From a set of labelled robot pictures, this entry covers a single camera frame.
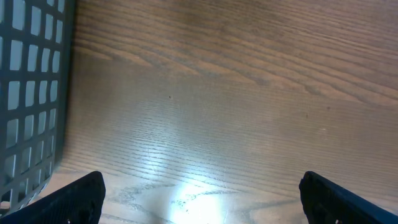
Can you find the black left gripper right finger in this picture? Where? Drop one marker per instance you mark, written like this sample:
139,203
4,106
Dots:
324,201

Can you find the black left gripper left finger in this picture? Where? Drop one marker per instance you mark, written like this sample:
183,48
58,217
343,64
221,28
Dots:
78,202

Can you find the grey plastic mesh basket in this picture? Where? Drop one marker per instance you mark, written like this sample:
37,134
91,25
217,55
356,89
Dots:
36,41

